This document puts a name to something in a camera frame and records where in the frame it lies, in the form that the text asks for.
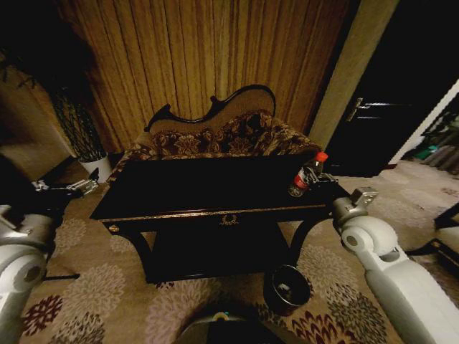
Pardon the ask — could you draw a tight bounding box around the dark leafy plant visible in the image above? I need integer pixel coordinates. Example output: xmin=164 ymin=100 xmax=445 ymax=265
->
xmin=0 ymin=35 xmax=108 ymax=163

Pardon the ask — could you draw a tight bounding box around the floral patterned sofa cover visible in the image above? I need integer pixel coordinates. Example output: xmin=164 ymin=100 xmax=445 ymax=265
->
xmin=110 ymin=110 xmax=323 ymax=180

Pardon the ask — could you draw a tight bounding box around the dark wooden table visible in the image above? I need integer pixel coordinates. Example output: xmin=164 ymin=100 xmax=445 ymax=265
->
xmin=89 ymin=153 xmax=354 ymax=286

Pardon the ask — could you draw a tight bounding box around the dark door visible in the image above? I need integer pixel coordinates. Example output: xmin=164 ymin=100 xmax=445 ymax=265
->
xmin=322 ymin=0 xmax=459 ymax=178

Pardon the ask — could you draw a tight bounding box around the white plant pot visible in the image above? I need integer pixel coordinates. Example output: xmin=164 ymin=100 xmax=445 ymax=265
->
xmin=77 ymin=152 xmax=113 ymax=185

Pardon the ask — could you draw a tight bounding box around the clear bottle with red cap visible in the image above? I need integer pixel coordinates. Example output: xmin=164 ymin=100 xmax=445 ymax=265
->
xmin=288 ymin=150 xmax=330 ymax=198

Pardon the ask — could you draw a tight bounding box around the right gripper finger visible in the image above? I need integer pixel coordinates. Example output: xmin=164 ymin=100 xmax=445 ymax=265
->
xmin=311 ymin=171 xmax=337 ymax=186

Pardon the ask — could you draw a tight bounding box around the silver door handle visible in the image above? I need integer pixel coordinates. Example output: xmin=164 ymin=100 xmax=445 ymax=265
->
xmin=346 ymin=97 xmax=413 ymax=123

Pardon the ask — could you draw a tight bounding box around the round black trash bin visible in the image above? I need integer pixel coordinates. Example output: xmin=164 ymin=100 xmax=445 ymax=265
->
xmin=262 ymin=264 xmax=312 ymax=317

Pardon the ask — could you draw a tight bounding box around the brown pleated curtain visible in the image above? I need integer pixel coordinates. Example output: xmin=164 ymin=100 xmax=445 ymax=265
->
xmin=57 ymin=0 xmax=359 ymax=155

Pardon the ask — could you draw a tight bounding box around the curved dark-framed sofa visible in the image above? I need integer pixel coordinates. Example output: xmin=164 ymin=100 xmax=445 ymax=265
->
xmin=110 ymin=84 xmax=323 ymax=180

